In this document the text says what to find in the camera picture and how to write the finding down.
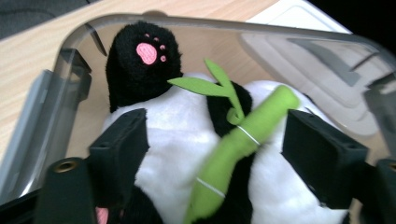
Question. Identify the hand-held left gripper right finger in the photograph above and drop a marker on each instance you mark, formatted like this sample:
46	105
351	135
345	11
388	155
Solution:
327	161

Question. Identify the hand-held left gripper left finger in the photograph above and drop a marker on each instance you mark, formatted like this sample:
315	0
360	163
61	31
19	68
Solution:
120	155

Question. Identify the panda plush toy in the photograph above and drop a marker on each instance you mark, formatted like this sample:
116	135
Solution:
177	130

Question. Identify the clear grey storage box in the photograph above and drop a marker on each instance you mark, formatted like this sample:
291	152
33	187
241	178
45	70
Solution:
40	124

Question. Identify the white storage box lid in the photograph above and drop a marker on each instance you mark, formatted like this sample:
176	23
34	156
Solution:
295	15

